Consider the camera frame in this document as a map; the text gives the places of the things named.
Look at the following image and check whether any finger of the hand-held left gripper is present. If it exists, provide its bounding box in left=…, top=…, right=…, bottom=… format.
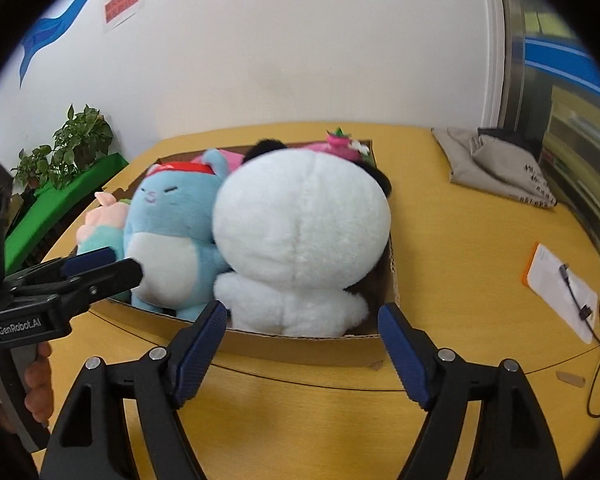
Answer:
left=2, top=246, right=120, bottom=286
left=55, top=257, right=145, bottom=311

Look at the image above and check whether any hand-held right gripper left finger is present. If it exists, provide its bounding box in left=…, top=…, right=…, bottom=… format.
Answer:
left=40, top=300, right=228, bottom=480

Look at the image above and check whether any white panda plush toy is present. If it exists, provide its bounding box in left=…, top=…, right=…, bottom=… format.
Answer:
left=212, top=139, right=393, bottom=337

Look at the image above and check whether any blue window banner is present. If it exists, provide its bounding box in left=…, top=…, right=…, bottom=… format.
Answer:
left=524, top=35, right=600, bottom=96

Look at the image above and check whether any small pink and teal plush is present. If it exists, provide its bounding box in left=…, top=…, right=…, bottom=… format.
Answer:
left=76, top=191, right=131, bottom=261

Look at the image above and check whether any blue cat plush toy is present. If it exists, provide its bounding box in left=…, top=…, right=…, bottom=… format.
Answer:
left=123, top=147, right=233, bottom=322

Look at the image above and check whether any cardboard box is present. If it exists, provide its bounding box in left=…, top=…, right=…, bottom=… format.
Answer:
left=70, top=139, right=401, bottom=368

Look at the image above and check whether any blue wall decal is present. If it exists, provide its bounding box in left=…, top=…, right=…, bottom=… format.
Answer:
left=17, top=0, right=136, bottom=88

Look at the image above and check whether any pink bear plush toy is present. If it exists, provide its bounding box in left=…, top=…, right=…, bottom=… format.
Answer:
left=219, top=127, right=371, bottom=166

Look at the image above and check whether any grey folded cloth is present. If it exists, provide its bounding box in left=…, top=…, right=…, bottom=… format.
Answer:
left=431, top=126, right=560, bottom=209

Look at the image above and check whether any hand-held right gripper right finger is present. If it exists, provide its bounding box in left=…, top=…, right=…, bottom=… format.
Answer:
left=377, top=302, right=563, bottom=480

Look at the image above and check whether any person's left hand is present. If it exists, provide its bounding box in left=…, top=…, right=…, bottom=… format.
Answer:
left=22, top=341, right=55, bottom=426

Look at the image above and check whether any green potted plant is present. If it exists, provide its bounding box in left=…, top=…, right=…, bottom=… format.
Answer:
left=11, top=104, right=115, bottom=192

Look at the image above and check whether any green planter box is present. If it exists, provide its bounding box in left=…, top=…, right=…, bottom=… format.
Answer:
left=2, top=154, right=130, bottom=276

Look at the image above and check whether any red wall sign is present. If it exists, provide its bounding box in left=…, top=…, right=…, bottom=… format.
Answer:
left=102, top=0, right=145, bottom=35

